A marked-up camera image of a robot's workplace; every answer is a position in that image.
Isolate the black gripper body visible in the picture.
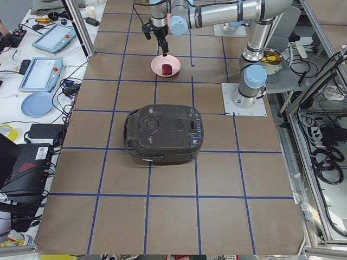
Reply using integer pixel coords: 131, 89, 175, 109
153, 25, 168, 43

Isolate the red apple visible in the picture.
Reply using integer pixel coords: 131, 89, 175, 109
162, 63, 172, 76

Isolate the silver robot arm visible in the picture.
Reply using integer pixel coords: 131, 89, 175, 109
142, 1, 292, 108

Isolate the pink plate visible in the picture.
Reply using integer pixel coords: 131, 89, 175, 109
151, 55, 181, 77

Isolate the blue plate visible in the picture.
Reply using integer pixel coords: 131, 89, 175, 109
21, 92, 53, 118

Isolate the dark grey rice cooker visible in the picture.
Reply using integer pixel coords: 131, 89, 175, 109
124, 104, 204, 163

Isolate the blue teach pendant far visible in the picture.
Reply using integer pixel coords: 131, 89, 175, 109
31, 24, 76, 53

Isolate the blue teach pendant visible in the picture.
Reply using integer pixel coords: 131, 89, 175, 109
18, 57, 63, 92
31, 24, 76, 53

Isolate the steel pot with yellow contents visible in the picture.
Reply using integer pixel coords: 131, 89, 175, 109
261, 49, 282, 75

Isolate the grey office chair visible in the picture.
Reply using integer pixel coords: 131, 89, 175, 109
266, 6, 301, 94

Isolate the blue teach pendant near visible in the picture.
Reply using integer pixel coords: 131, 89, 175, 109
18, 57, 63, 92

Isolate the black power adapter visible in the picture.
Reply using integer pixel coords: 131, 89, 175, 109
24, 123, 63, 143

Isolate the yellow tape roll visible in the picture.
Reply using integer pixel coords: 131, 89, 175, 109
0, 124, 18, 141

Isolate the black computer box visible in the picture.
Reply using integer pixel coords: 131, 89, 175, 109
1, 143, 54, 197

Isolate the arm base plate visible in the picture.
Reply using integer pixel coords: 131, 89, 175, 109
221, 83, 267, 117

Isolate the aluminium frame post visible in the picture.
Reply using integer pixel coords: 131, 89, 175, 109
62, 0, 95, 57

